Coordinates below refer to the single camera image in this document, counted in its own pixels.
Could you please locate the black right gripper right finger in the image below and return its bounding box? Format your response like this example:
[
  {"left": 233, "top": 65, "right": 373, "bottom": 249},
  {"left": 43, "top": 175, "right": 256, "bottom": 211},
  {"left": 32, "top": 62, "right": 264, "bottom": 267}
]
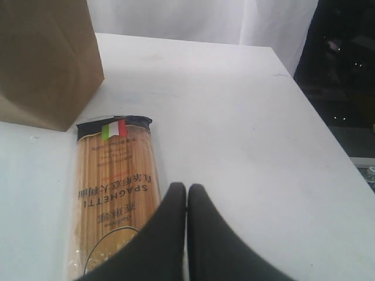
[{"left": 187, "top": 184, "right": 291, "bottom": 280}]

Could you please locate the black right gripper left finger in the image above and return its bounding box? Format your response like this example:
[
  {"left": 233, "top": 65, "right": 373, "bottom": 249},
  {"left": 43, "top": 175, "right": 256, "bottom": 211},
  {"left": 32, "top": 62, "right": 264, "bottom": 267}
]
[{"left": 79, "top": 183, "right": 186, "bottom": 281}]

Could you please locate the spaghetti packet with Italian flag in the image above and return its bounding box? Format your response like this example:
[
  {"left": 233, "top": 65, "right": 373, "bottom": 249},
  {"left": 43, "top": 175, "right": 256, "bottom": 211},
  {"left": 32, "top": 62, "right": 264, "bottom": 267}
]
[{"left": 67, "top": 115, "right": 161, "bottom": 280}]

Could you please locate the brown paper bag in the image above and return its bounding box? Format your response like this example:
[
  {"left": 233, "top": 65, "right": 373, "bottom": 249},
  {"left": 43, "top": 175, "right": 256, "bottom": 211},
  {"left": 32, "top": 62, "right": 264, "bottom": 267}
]
[{"left": 1, "top": 1, "right": 104, "bottom": 131}]

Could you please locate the white curtain backdrop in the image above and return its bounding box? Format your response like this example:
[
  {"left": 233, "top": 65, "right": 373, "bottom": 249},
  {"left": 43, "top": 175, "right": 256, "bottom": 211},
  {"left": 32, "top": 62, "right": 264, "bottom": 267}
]
[{"left": 87, "top": 0, "right": 318, "bottom": 74}]

